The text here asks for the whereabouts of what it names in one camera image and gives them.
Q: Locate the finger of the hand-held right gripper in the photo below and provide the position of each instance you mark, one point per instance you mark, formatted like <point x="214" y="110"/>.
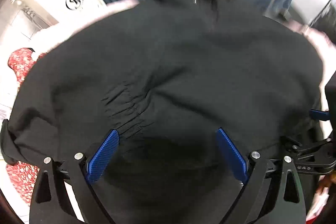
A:
<point x="299" y="146"/>
<point x="320" y="115"/>

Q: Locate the black zip-up garment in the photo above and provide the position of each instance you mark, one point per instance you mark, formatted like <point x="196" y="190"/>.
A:
<point x="170" y="69"/>

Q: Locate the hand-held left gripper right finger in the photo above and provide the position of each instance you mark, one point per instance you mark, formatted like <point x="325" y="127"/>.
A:
<point x="232" y="155"/>

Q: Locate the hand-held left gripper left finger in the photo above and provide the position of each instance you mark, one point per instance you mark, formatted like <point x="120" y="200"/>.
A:
<point x="103" y="155"/>

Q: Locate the white wall notice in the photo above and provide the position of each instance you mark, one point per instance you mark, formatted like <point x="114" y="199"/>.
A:
<point x="5" y="111"/>

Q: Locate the pink polka dot bedsheet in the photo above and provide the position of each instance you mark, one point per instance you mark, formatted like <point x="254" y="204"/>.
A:
<point x="78" y="27"/>

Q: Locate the red floral pillow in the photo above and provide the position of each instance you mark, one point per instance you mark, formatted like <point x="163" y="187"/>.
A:
<point x="21" y="61"/>

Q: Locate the dark navy cloth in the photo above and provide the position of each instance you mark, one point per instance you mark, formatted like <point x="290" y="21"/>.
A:
<point x="331" y="103"/>

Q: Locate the person's right hand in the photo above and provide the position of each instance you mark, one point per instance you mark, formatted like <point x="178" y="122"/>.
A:
<point x="325" y="184"/>

